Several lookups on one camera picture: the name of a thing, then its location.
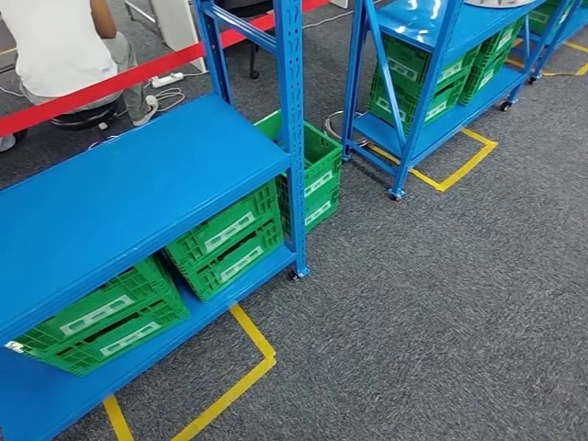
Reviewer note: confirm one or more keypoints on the grey plastic wheel hubcap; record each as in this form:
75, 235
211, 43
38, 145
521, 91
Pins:
496, 2

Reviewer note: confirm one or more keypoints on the black office chair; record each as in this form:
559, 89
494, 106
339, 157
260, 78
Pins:
253, 61

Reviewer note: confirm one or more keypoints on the person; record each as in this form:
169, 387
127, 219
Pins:
55, 48

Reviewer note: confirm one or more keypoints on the blue metal shelf rack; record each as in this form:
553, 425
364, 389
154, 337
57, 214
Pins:
137, 170
558, 36
436, 131

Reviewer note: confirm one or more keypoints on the white desk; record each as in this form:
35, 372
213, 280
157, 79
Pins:
179, 27

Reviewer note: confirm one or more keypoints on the red barrier belt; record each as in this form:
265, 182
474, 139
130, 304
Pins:
115, 82

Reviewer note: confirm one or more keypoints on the black stool chrome base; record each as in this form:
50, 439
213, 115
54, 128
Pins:
87, 115

